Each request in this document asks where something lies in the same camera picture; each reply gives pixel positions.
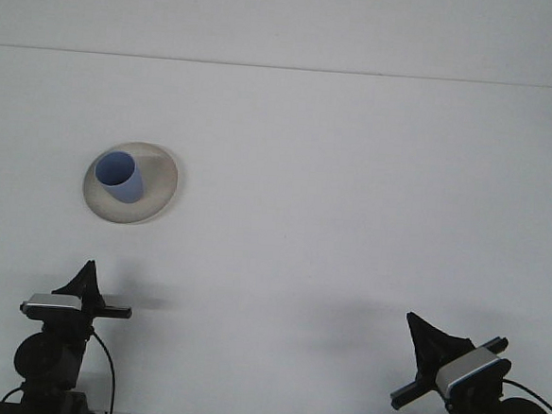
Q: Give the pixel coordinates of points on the pale blue cup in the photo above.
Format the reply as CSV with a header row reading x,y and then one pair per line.
x,y
125,192

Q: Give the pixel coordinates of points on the pale round plate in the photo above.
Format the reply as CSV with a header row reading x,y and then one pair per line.
x,y
158,196

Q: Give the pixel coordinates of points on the arm grey camera box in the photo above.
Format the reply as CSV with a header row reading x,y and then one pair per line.
x,y
470,372
51,306

